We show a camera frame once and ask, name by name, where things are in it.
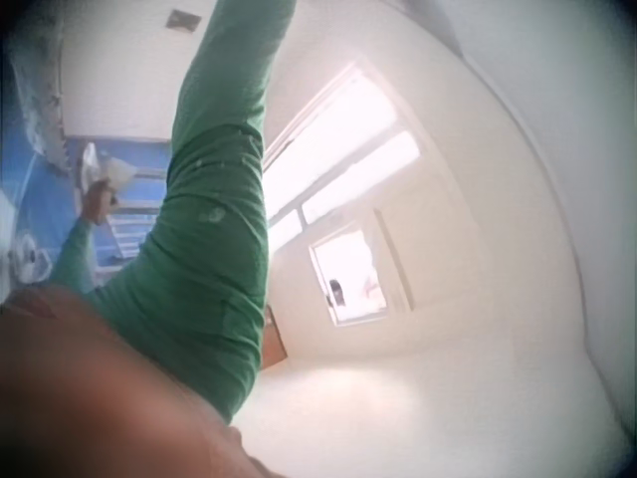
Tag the person's left hand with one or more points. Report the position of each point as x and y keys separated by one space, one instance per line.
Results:
x=95 y=204

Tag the person's left fingers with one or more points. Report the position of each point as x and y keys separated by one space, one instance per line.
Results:
x=107 y=194

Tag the white cloth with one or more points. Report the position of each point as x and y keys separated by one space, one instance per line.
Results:
x=115 y=171

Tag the white fan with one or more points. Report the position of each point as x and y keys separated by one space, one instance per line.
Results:
x=30 y=259

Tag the speckled grey sheet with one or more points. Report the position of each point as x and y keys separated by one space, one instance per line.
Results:
x=37 y=79

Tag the grey vent grille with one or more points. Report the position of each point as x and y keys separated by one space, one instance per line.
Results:
x=183 y=20

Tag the brown wooden board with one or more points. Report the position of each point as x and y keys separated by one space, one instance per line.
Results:
x=275 y=343

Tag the large bright window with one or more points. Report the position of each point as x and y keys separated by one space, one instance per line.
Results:
x=343 y=139

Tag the small open window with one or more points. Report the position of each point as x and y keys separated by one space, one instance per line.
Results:
x=353 y=279

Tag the white rail ladder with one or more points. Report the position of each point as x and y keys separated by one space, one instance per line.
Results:
x=130 y=216

